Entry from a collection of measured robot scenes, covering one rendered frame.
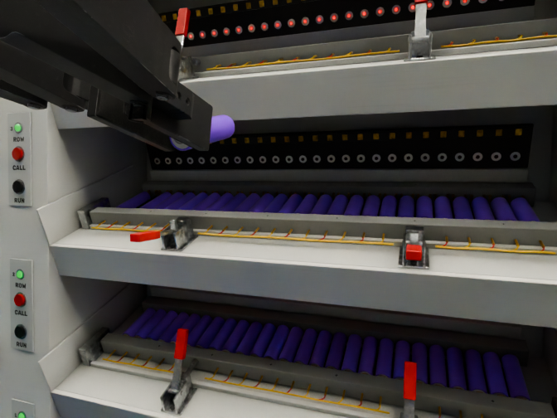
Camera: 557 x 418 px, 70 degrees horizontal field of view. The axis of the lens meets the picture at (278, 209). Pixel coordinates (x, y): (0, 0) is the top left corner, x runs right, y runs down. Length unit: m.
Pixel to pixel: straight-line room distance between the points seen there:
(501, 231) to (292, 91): 0.25
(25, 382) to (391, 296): 0.50
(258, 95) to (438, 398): 0.37
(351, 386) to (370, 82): 0.33
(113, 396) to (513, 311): 0.47
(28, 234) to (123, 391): 0.24
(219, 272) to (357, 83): 0.25
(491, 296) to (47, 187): 0.52
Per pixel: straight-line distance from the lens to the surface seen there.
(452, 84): 0.41
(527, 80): 0.42
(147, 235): 0.43
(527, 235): 0.45
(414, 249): 0.34
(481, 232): 0.44
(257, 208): 0.51
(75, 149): 0.62
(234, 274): 0.44
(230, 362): 0.55
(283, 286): 0.43
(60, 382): 0.65
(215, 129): 0.29
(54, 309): 0.62
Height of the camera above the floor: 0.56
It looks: 2 degrees down
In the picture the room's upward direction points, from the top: 1 degrees clockwise
